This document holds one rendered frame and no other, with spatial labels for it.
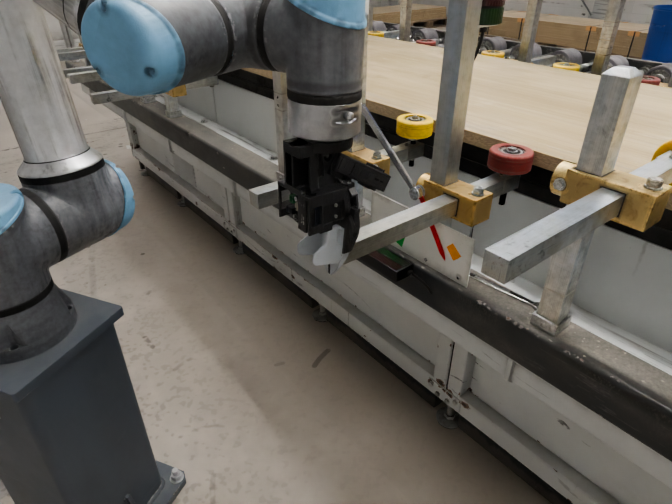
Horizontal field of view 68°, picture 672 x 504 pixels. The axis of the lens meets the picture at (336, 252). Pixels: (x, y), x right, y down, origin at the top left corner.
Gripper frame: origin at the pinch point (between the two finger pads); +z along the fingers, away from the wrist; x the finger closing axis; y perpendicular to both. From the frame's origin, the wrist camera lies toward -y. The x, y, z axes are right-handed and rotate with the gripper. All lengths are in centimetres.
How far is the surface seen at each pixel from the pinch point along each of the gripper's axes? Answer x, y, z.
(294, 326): -75, -42, 82
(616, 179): 24.3, -26.8, -15.0
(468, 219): 4.1, -25.6, -1.2
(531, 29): -58, -135, -18
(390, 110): -37, -46, -8
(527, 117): -11, -64, -9
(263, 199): -23.6, -2.2, -1.1
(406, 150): -23.7, -38.8, -2.8
